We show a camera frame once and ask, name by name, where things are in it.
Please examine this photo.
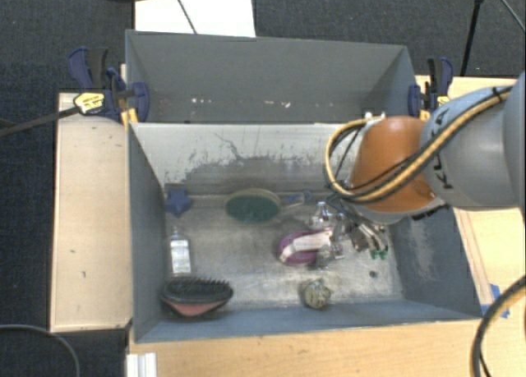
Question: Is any pale wood board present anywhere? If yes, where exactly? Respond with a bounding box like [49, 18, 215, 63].
[48, 91, 135, 333]

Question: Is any black bristle brush red base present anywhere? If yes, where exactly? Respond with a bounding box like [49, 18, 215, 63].
[159, 276, 235, 320]

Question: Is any blue star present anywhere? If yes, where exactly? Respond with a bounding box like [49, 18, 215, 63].
[164, 187, 194, 218]

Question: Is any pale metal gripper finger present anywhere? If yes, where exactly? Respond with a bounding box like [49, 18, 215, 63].
[308, 201, 345, 233]
[315, 240, 345, 269]

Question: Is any purple ring with pink strip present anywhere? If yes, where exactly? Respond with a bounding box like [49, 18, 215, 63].
[277, 230, 330, 268]

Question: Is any clear glass bottle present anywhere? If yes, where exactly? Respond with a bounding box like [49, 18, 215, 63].
[165, 225, 194, 278]

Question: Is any grey metal bin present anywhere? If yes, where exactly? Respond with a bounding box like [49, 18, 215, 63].
[124, 29, 484, 344]

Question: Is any olive green crumpled ball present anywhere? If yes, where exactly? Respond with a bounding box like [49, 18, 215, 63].
[301, 277, 333, 310]

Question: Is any green round scrub brush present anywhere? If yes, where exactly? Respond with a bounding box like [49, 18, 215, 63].
[224, 187, 316, 225]

